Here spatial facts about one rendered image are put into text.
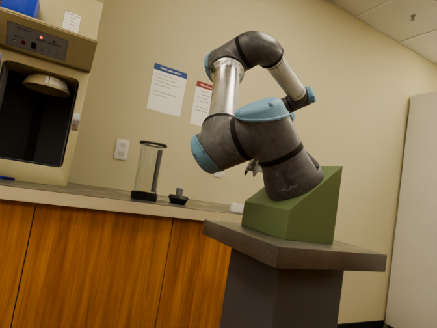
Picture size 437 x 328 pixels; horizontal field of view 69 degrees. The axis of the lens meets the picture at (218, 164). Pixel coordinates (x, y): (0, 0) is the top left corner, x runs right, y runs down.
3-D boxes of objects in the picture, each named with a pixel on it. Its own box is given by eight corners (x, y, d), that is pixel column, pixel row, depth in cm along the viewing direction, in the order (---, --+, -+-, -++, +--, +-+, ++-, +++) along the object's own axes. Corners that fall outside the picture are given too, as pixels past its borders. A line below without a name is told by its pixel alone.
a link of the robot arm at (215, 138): (233, 138, 72) (238, 28, 108) (182, 160, 79) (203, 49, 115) (258, 168, 79) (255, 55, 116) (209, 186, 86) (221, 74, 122)
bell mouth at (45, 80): (23, 88, 134) (26, 75, 135) (68, 99, 142) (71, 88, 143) (19, 78, 119) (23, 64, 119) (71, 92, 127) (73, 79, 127)
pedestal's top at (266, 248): (385, 272, 73) (387, 254, 73) (275, 268, 58) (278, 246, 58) (291, 241, 101) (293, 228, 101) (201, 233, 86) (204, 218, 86)
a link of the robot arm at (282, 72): (265, 10, 101) (313, 87, 139) (236, 27, 106) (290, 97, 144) (272, 36, 96) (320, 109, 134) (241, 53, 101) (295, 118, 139)
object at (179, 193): (179, 203, 139) (182, 188, 140) (192, 205, 132) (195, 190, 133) (162, 201, 133) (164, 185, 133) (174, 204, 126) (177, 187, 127)
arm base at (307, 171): (337, 170, 76) (320, 134, 74) (289, 205, 71) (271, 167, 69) (299, 167, 90) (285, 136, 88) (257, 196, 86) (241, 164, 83)
